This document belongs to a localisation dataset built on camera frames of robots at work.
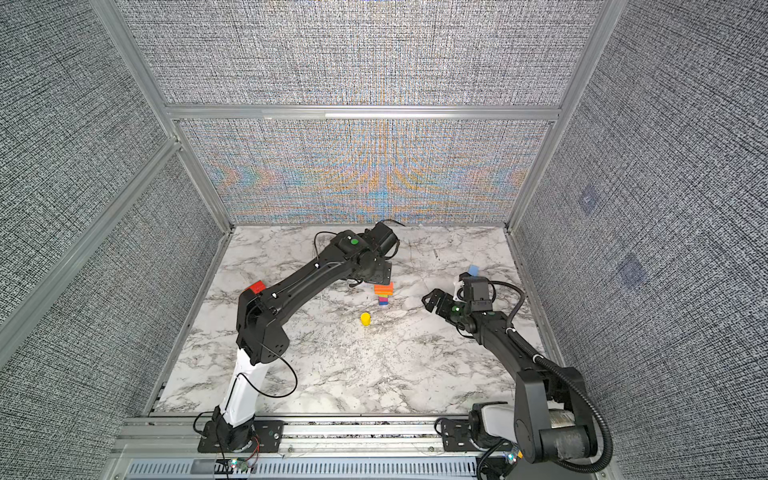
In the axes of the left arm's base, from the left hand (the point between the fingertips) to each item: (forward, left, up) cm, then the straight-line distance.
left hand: (373, 275), depth 88 cm
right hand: (-6, -18, -6) cm, 20 cm away
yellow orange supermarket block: (0, -3, -10) cm, 11 cm away
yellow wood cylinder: (-7, +3, -13) cm, 15 cm away
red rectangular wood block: (+7, +39, -13) cm, 42 cm away
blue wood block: (-1, -3, -13) cm, 13 cm away
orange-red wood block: (0, -3, -8) cm, 9 cm away
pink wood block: (-1, -3, -12) cm, 12 cm away
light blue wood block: (+11, -36, -14) cm, 40 cm away
